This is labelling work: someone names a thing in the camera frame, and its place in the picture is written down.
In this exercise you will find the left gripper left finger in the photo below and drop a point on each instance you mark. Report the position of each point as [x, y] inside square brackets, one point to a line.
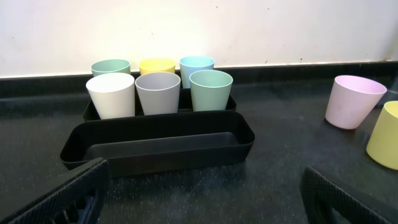
[62, 199]

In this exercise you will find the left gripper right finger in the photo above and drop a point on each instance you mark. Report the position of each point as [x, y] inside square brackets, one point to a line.
[335, 199]

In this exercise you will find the yellow cup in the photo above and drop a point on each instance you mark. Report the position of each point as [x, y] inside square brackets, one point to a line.
[157, 66]
[385, 140]

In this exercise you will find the pink cup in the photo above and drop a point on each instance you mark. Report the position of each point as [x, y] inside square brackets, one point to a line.
[349, 105]

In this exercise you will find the black tray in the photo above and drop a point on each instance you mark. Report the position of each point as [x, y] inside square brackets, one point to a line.
[155, 161]

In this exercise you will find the white cup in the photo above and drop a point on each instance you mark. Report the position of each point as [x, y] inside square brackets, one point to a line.
[113, 99]

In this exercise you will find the grey cup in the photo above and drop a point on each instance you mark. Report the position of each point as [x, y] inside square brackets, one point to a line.
[158, 99]

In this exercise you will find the green cup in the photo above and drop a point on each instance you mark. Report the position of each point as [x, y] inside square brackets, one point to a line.
[210, 96]
[110, 66]

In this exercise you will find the blue cup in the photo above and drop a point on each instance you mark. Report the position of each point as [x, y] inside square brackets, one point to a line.
[192, 67]

